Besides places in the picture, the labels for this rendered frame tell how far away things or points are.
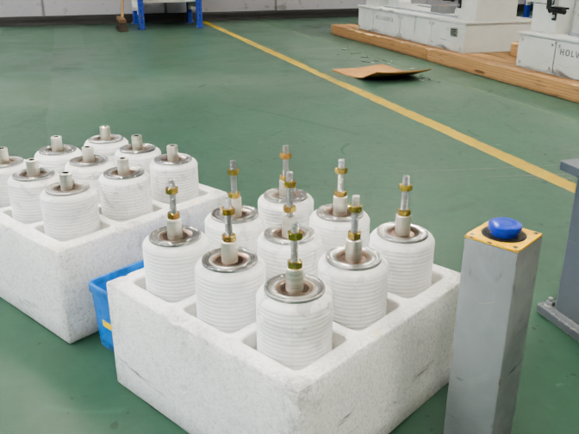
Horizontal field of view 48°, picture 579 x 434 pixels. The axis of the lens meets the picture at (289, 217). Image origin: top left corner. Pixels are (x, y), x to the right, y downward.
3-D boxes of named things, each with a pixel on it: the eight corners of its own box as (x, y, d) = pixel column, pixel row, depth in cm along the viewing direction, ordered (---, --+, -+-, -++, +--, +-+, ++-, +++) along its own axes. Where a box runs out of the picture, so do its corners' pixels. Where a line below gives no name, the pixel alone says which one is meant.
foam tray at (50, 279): (124, 225, 165) (117, 156, 158) (231, 270, 141) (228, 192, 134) (-30, 277, 138) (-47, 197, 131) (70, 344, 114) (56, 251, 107)
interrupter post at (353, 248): (364, 263, 87) (365, 241, 86) (346, 264, 87) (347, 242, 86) (359, 256, 89) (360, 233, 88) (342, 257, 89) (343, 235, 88)
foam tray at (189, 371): (283, 295, 130) (283, 212, 124) (458, 374, 106) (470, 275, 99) (116, 381, 104) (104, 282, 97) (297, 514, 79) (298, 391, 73)
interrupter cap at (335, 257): (389, 270, 85) (389, 265, 85) (333, 275, 84) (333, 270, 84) (371, 247, 92) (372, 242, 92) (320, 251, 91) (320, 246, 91)
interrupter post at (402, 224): (392, 237, 96) (393, 215, 94) (396, 231, 98) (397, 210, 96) (407, 239, 95) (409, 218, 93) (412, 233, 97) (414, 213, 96)
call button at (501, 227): (495, 228, 83) (497, 213, 82) (526, 237, 80) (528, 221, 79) (480, 238, 80) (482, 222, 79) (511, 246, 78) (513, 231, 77)
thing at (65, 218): (88, 264, 128) (77, 176, 121) (116, 279, 122) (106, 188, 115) (42, 281, 121) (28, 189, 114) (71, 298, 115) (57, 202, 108)
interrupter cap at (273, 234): (254, 233, 97) (254, 229, 96) (296, 223, 100) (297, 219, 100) (281, 251, 91) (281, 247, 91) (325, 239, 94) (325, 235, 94)
